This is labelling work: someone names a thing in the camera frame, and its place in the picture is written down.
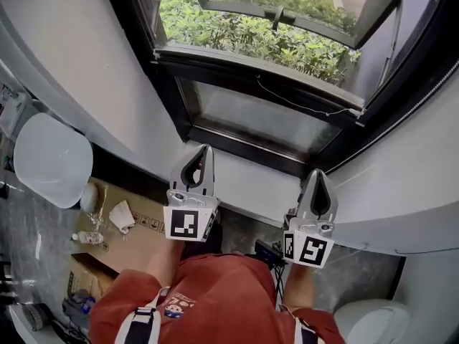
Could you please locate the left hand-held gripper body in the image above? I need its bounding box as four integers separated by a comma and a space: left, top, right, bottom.
163, 190, 221, 243

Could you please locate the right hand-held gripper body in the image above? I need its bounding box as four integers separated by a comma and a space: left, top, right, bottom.
283, 215, 336, 269

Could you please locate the dark-framed awning window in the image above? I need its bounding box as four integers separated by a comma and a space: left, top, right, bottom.
152, 0, 449, 120

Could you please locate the person's left forearm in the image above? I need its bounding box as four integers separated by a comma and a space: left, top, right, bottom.
145, 238, 186, 287

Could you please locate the person's right forearm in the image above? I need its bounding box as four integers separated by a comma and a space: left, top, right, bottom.
286, 263, 317, 313

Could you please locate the metal window stay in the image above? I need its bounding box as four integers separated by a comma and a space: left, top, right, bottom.
379, 7, 403, 85
152, 0, 169, 48

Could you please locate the open glass window sash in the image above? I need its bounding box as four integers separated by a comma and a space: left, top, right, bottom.
186, 0, 424, 49

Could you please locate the black waist device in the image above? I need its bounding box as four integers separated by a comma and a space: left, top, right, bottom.
255, 239, 284, 265

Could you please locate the closed cardboard box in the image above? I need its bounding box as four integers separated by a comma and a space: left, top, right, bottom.
73, 177, 187, 275

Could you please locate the crumpled white cloth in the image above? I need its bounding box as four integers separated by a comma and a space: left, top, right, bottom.
108, 199, 136, 234

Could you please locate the person's red shirt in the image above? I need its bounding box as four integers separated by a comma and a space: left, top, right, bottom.
88, 252, 345, 344

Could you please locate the grey rounded pouch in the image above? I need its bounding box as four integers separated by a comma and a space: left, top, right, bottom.
79, 183, 100, 213

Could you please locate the clear plastic bottle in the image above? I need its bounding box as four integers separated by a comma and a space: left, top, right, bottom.
70, 230, 105, 245

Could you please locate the white toilet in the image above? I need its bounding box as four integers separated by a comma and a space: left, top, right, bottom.
333, 299, 412, 344

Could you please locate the open cardboard box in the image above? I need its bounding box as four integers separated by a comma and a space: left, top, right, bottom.
66, 252, 121, 311

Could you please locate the white bathtub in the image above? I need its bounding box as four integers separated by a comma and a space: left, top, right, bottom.
13, 112, 94, 210

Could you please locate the grey clothes pile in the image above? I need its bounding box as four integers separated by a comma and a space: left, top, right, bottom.
62, 290, 96, 322

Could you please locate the green shrub hedge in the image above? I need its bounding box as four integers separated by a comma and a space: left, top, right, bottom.
157, 0, 361, 87

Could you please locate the woven basket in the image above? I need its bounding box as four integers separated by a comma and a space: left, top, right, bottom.
23, 302, 51, 333

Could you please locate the black white shoulder strap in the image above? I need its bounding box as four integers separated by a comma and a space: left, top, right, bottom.
114, 285, 171, 344
280, 303, 320, 344

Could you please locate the black window frame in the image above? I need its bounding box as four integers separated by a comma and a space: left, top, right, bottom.
100, 0, 459, 182

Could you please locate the black window handle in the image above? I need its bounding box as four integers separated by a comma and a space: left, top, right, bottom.
265, 6, 297, 32

